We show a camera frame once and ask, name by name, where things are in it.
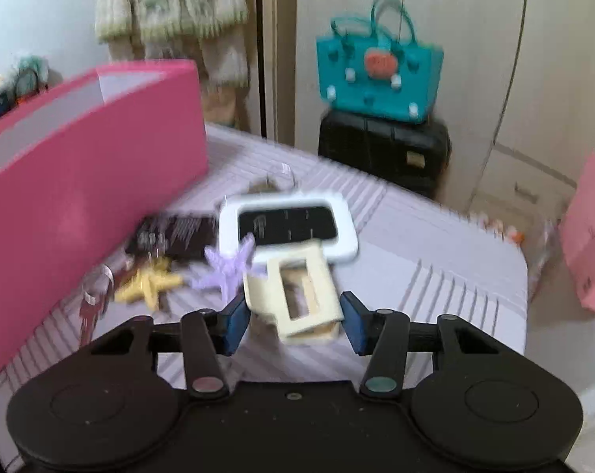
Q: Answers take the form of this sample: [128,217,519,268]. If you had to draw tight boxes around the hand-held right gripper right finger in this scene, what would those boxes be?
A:
[339,290,508,401]

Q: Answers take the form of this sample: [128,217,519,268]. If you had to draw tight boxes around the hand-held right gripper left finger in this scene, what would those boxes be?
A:
[88,290,250,401]

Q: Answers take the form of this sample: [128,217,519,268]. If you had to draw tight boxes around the cream rectangular hair clip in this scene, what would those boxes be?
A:
[242,239,344,346]

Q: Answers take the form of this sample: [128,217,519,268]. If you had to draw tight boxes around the purple star hair clip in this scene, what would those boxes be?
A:
[192,233,269,301]

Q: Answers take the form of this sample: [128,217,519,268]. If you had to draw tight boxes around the yellow star hair clip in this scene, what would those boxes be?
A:
[114,256,185,312]

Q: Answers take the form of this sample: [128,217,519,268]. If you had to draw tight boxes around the black printed card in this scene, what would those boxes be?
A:
[125,213,218,263]

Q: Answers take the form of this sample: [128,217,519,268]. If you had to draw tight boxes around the white portable router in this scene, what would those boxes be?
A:
[218,191,360,263]

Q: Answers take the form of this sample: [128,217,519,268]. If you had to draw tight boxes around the silver keys with ring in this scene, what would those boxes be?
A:
[78,263,116,350]

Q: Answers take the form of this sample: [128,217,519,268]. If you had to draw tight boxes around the pink cardboard box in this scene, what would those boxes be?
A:
[0,59,210,371]

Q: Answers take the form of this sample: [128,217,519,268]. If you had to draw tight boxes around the black hard-shell suitcase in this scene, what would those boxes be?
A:
[318,110,451,200]

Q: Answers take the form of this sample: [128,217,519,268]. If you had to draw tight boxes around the colourful snack pack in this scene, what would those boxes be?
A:
[470,209,525,246]

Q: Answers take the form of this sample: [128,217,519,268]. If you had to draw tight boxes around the clear plastic bag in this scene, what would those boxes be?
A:
[524,217,569,302]

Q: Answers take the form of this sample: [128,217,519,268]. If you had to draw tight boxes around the teal felt handbag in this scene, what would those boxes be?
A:
[316,0,445,124]

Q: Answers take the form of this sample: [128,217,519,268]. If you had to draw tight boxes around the pink non-woven bag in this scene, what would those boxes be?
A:
[558,153,595,315]

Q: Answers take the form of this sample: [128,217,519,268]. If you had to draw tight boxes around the fluffy cream pajama pants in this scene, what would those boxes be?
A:
[105,30,250,125]

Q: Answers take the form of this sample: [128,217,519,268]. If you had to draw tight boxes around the light wood grain wardrobe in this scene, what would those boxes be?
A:
[277,0,595,227]

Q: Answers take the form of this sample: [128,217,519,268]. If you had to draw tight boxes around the black metal clothes rack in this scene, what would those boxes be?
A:
[255,0,270,137]

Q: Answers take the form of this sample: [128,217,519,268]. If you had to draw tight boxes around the beige tall cabinet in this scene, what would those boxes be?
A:
[243,0,279,141]

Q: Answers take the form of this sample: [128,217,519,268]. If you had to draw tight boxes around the white green patterned pouch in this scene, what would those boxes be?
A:
[9,52,52,106]

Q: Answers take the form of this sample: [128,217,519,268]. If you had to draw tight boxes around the fluffy cream pajama jacket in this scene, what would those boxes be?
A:
[95,0,249,46]

